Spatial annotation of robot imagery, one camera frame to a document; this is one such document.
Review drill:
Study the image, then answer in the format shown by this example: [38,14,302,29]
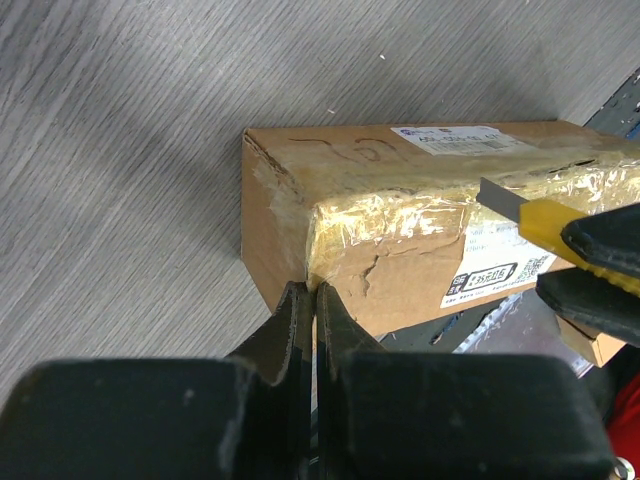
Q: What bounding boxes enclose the brown cardboard express box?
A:
[241,121,639,336]

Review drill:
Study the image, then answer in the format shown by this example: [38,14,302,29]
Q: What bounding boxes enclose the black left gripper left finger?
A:
[1,282,313,479]

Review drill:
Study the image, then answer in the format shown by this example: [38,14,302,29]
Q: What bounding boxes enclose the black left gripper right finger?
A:
[315,284,615,479]

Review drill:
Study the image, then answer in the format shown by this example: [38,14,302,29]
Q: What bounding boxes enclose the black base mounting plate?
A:
[585,70,640,142]

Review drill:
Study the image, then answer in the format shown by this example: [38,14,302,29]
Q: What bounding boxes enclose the white slotted cable duct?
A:
[453,293,522,354]

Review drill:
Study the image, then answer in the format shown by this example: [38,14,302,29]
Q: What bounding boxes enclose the small cardboard box outside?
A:
[556,315,626,368]

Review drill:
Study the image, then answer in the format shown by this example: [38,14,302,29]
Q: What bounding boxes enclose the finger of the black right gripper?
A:
[535,269,639,347]
[561,203,640,278]

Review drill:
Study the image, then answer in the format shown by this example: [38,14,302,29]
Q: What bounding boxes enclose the yellow utility knife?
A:
[476,178,639,296]

